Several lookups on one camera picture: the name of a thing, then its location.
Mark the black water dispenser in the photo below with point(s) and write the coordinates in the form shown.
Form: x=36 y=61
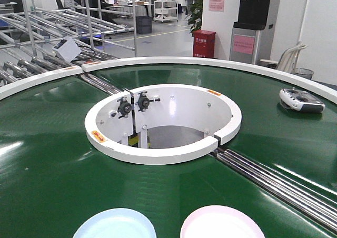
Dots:
x=246 y=32

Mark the black plastic crate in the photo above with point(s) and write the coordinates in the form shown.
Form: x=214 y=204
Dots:
x=143 y=24

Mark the green potted plant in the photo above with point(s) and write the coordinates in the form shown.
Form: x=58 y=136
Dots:
x=195 y=16

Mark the white utility cart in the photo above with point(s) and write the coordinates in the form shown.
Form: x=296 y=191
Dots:
x=165 y=11

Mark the white box on rack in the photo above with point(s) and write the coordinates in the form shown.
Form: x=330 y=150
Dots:
x=67 y=49

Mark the metal roller rack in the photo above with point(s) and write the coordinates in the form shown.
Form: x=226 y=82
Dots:
x=31 y=28

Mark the pink plate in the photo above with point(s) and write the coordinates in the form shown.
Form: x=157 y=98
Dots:
x=219 y=221

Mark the red fire extinguisher box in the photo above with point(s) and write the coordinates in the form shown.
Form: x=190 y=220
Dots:
x=203 y=44

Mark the white plastic chair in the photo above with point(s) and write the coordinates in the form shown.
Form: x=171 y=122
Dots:
x=288 y=60

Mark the white grey remote controller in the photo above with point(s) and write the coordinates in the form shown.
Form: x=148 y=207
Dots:
x=301 y=101

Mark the steel conveyor rollers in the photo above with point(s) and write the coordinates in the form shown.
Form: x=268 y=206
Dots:
x=312 y=204

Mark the white outer conveyor rim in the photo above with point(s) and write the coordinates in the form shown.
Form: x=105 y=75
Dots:
x=35 y=80

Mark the light blue plate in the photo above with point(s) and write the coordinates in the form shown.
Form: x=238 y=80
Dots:
x=118 y=222

